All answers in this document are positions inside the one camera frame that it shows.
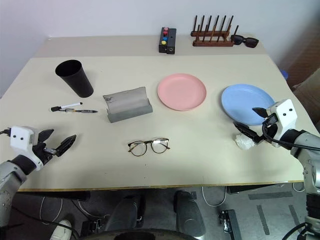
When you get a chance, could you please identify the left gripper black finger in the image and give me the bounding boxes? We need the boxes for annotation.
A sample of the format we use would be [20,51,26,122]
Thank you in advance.
[37,128,55,144]
[54,134,78,158]

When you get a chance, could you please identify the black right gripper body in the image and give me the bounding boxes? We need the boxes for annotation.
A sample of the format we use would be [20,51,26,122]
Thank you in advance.
[259,113,281,143]

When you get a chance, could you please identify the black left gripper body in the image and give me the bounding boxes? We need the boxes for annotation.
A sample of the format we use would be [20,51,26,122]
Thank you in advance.
[32,141,57,166]

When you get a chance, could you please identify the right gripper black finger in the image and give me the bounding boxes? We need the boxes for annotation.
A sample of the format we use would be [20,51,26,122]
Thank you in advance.
[252,106,270,119]
[233,121,266,146]

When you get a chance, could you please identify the white marker with black cap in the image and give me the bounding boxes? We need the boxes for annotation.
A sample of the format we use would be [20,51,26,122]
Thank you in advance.
[50,101,84,113]

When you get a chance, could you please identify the clear black ballpoint pen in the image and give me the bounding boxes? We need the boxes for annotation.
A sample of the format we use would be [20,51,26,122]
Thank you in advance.
[59,107,99,115]

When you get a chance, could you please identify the tortoiseshell round eyeglasses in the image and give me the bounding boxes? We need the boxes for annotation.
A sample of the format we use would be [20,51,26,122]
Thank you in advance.
[127,137,172,158]

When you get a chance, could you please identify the small crumpled white tissue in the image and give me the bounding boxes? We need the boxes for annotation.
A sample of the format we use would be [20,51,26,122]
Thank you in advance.
[234,134,256,151]

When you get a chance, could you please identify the blue plastic plate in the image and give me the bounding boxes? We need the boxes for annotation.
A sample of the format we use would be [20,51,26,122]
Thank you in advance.
[220,83,276,127]

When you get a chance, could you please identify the brown cardboard box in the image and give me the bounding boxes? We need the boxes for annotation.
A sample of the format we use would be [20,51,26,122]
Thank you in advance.
[291,71,320,124]

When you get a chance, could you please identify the black plastic cup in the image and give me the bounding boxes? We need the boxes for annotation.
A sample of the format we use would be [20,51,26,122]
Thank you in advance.
[54,59,95,99]

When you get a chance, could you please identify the black sunglasses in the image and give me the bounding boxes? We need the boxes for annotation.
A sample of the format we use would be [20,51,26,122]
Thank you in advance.
[230,34,260,49]

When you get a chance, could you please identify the grey open glasses case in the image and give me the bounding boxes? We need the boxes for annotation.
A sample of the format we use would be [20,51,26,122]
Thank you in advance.
[102,86,154,124]

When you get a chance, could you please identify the pink plastic plate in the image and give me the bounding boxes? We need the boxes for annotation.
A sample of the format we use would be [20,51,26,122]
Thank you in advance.
[157,73,208,112]

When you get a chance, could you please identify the white shoe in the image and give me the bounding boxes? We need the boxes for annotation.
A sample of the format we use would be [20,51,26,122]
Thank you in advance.
[50,219,74,240]

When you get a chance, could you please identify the brown wooden peg rack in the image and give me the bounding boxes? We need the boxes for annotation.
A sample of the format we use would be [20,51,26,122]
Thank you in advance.
[190,14,240,48]

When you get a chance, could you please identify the dark rounded robot leg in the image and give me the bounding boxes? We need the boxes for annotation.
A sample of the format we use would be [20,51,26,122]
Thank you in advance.
[173,190,207,238]
[104,194,146,232]

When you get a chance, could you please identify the black floor device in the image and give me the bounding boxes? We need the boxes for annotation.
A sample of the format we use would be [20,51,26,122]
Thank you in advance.
[219,209,242,240]

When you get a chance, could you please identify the plain black rectangular box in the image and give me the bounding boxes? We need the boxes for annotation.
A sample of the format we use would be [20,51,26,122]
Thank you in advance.
[166,28,178,55]

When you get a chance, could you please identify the dark round base disc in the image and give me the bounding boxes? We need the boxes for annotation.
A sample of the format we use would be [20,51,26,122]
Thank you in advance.
[74,227,201,240]

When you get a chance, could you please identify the black box with coloured buttons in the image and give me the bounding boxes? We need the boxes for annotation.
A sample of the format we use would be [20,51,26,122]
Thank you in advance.
[158,26,171,54]

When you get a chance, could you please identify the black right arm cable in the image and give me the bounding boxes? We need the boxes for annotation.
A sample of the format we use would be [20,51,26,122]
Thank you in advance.
[261,123,320,152]

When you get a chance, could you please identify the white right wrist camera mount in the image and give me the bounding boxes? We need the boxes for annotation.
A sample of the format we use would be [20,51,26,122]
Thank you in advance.
[265,98,297,149]

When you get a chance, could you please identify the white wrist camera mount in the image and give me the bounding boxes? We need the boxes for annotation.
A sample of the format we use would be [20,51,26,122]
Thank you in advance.
[265,98,297,149]
[9,125,42,172]

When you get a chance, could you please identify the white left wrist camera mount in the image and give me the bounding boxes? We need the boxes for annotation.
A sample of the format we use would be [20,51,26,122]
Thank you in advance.
[9,125,42,172]

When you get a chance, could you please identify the white floor cable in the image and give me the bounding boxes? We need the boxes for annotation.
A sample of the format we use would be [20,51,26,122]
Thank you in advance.
[39,195,64,224]
[200,185,227,207]

